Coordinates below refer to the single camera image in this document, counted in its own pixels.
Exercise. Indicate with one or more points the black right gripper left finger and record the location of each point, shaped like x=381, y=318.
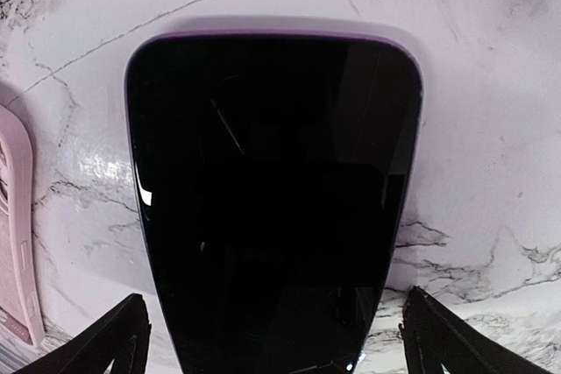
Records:
x=118, y=342

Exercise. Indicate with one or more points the black phone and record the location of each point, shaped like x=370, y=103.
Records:
x=271, y=173

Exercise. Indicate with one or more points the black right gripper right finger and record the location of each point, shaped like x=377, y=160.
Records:
x=437, y=341

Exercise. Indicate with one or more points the pink phone case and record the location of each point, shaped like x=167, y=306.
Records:
x=20, y=308

